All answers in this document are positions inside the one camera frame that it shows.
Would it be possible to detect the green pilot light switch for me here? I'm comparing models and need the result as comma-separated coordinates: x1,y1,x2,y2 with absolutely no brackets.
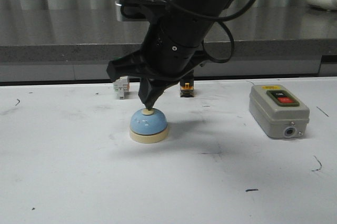
113,76,130,100

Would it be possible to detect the grey on-off switch box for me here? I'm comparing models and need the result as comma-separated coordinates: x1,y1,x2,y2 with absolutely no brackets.
249,85,310,139

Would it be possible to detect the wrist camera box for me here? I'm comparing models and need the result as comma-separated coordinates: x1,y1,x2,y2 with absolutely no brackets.
115,0,166,23

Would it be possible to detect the black rotary selector switch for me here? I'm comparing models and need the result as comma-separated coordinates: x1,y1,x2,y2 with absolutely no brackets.
180,76,194,98

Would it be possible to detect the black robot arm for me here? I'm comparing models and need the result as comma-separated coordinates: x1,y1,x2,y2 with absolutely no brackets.
107,0,254,109

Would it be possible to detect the grey stone counter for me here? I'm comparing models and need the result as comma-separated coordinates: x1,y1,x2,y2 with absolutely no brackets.
1,6,336,83

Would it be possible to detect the blue dome call bell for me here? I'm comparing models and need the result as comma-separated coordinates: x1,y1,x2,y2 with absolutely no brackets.
130,108,169,144

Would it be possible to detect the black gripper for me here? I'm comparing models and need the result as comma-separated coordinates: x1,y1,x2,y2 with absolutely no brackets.
106,50,207,110

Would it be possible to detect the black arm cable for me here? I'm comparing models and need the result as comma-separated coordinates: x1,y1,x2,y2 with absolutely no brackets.
121,0,269,64

